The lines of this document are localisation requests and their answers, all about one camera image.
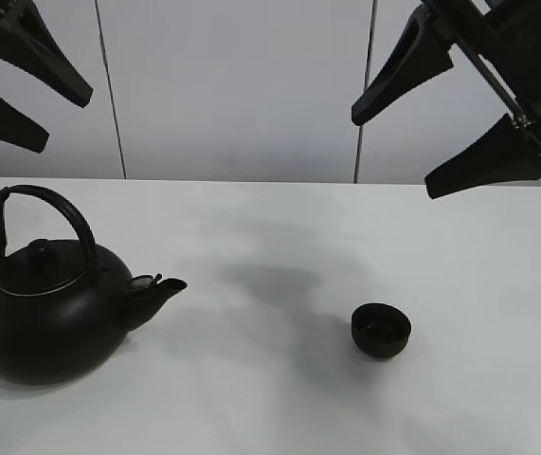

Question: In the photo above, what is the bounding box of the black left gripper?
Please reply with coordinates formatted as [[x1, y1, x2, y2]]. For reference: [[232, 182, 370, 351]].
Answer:
[[0, 0, 93, 153]]

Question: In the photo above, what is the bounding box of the small black teacup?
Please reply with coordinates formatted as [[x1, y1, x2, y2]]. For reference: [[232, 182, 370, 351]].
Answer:
[[351, 302, 412, 360]]

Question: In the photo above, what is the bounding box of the black round teapot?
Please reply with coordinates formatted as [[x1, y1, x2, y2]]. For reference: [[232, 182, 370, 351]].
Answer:
[[0, 185, 188, 385]]

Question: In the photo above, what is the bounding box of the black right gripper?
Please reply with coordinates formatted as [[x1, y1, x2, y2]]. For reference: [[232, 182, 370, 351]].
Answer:
[[352, 1, 541, 199]]

